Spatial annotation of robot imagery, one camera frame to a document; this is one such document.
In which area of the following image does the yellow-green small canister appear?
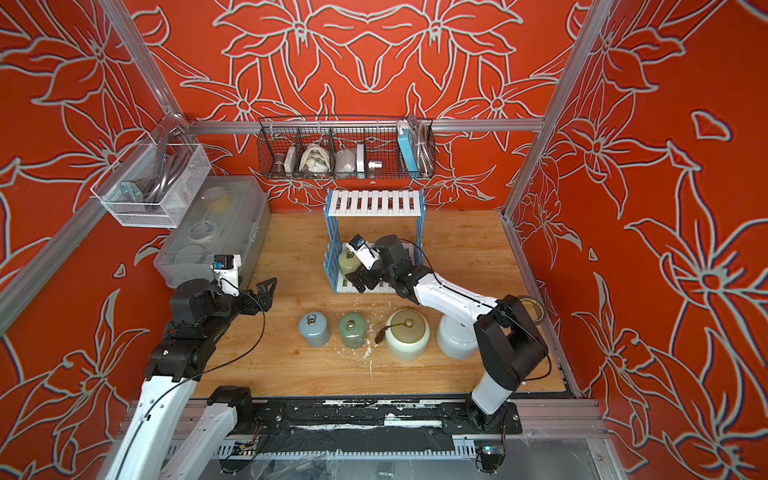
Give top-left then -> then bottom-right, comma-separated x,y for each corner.
338,250 -> 362,278

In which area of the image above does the green small canister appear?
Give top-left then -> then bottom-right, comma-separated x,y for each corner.
339,312 -> 367,349

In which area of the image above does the grey-blue small canister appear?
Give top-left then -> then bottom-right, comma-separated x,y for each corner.
298,311 -> 330,348

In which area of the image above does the white ceramic jar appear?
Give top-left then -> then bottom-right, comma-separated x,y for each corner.
436,315 -> 478,360

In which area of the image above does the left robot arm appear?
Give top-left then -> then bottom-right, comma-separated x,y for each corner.
104,278 -> 278,479

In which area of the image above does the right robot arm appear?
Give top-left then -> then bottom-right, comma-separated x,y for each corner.
346,235 -> 549,416

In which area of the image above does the blue white slatted shelf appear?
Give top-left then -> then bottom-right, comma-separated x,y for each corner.
323,188 -> 427,296

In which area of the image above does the clear plastic storage box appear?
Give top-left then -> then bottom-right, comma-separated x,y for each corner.
154,175 -> 271,289

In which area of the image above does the plastic wrapped white item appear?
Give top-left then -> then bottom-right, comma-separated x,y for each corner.
335,148 -> 356,179

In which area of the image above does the white box in basket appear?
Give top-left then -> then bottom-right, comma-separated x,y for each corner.
355,143 -> 366,179

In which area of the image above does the beige felt cloth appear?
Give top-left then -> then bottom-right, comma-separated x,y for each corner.
299,143 -> 332,174

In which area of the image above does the brown tape roll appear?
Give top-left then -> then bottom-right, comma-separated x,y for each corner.
519,296 -> 546,324

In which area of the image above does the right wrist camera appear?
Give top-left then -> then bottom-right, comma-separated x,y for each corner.
347,235 -> 380,270

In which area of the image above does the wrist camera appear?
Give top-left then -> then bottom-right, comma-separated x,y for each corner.
347,235 -> 380,270
212,254 -> 242,297

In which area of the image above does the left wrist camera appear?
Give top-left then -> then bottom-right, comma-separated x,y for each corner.
212,254 -> 242,297

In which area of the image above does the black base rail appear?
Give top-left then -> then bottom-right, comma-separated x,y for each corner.
252,395 -> 523,436

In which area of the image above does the black wire wall basket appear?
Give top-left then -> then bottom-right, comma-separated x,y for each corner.
257,116 -> 437,180

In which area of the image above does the metal shower hose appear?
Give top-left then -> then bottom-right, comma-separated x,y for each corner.
416,118 -> 436,175

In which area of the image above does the clear wall bin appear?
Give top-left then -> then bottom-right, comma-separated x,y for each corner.
91,133 -> 211,229

